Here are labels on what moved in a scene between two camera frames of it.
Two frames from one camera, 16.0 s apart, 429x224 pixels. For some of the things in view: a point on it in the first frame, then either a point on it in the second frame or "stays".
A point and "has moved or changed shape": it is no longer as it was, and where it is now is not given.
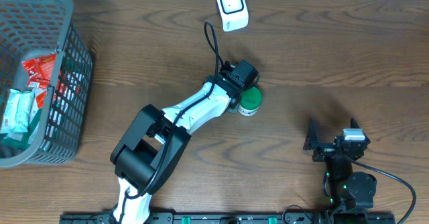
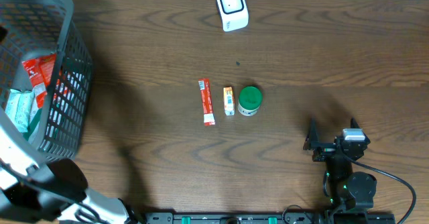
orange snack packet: (40, 99) has moved or changed shape
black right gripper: (325, 150) stays
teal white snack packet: (17, 112) stays
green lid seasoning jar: (250, 101) stays
